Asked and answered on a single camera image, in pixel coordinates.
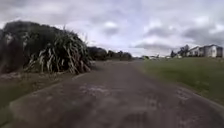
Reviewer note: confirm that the row of dark trees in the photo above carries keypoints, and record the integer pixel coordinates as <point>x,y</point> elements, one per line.
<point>108,54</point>

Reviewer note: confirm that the grey gravel asphalt path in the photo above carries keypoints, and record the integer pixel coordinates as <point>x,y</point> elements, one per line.
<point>113,96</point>

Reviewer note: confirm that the flax bush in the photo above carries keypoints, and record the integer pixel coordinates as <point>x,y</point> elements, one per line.
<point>61,53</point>

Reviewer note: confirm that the trees beside house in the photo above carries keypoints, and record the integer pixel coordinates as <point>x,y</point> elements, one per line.
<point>181,51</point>

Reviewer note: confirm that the grass field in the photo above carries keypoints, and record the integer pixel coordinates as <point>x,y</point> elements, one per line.
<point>190,73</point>

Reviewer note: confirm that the white house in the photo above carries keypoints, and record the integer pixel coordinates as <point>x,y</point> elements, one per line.
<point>206,51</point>

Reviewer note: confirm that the large dark tree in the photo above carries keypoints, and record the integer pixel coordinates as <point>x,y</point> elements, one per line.
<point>18,43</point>

